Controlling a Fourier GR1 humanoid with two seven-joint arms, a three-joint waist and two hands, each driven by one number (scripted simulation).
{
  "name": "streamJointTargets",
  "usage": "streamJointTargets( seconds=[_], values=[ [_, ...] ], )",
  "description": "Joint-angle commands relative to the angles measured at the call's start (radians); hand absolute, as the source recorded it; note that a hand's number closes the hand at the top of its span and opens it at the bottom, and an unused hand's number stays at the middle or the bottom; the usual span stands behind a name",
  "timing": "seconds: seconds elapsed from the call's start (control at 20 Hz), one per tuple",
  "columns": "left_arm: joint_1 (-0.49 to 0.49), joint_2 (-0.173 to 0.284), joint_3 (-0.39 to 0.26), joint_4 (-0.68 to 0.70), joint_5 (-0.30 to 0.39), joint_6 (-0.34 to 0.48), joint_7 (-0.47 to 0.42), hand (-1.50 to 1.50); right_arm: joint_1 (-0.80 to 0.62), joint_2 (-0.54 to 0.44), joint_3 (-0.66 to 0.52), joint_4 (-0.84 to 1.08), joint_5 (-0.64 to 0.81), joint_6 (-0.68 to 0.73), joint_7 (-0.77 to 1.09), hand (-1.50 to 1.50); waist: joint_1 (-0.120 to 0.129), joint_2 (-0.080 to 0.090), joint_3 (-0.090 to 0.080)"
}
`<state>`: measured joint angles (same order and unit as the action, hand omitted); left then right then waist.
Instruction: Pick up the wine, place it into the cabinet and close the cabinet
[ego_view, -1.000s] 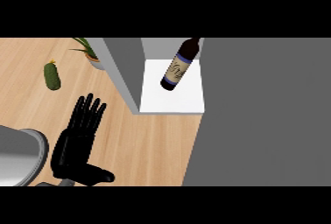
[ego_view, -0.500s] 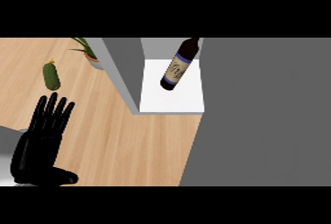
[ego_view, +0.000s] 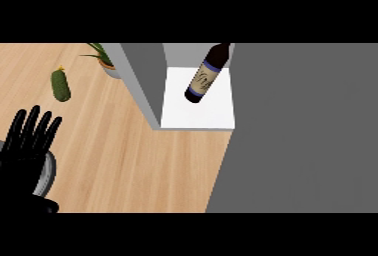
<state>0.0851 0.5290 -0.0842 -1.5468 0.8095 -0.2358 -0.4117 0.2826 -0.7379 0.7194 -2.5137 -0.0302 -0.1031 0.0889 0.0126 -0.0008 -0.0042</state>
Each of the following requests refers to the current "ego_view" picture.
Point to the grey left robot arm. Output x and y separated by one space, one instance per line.
45 175

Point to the grey open cabinet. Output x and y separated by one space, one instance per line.
192 96

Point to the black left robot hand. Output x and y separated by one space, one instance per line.
22 160

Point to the green cucumber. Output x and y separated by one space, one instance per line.
61 85

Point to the dark grey cabinet door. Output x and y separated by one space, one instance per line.
304 133

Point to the dark wine bottle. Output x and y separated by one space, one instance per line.
206 76

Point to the potted green plant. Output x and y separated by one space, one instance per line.
105 60

